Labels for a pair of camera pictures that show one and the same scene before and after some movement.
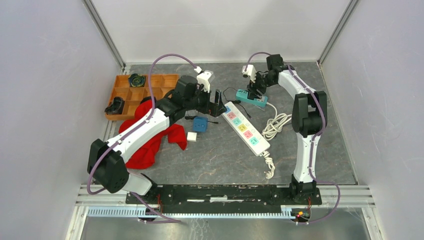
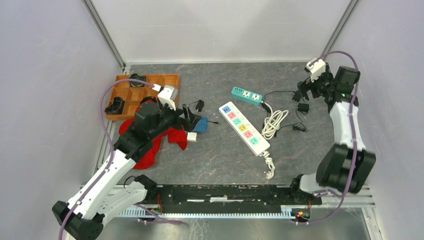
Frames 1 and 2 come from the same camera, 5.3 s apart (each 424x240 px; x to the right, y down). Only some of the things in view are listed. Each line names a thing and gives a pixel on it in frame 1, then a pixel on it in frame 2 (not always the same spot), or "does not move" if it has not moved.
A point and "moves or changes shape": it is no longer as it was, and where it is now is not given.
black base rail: [223, 199] does not move
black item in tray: [117, 106] does not move
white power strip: [244, 130] does not move
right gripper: [253, 89] -> [303, 86]
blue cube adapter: [200, 124] does not move
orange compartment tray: [160, 85] does not move
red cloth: [144, 156] does not move
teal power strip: [242, 95] moves or changes shape
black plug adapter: [251, 96] moves or changes shape
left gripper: [219, 108] -> [190, 119]
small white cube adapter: [192, 136] does not move
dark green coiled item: [136, 80] does not move
